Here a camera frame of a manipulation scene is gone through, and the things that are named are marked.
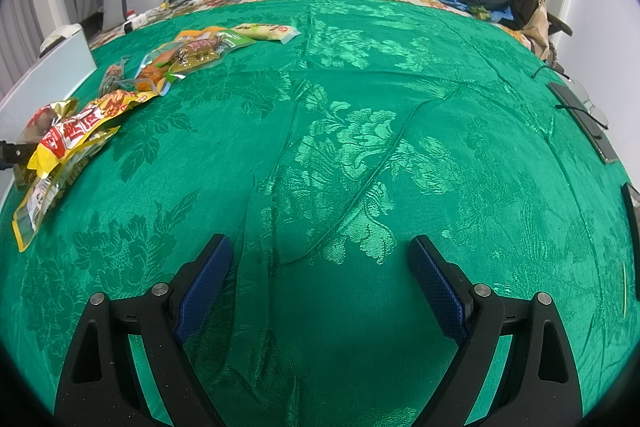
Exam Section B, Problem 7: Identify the yellow red snack bag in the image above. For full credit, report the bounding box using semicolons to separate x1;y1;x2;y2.
12;89;157;251

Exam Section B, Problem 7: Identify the orange snack pouch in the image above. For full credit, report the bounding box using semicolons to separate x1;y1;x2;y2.
134;26;222;95

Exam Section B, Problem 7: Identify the pale green snack bag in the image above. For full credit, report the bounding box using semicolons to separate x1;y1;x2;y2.
233;23;299;44

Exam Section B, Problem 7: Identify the black phone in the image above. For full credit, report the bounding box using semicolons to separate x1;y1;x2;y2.
547;80;620;165

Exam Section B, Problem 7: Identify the green patterned bedspread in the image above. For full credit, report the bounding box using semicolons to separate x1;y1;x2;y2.
1;0;639;426

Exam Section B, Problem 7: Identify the white cardboard box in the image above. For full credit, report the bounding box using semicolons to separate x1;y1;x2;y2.
0;24;99;208

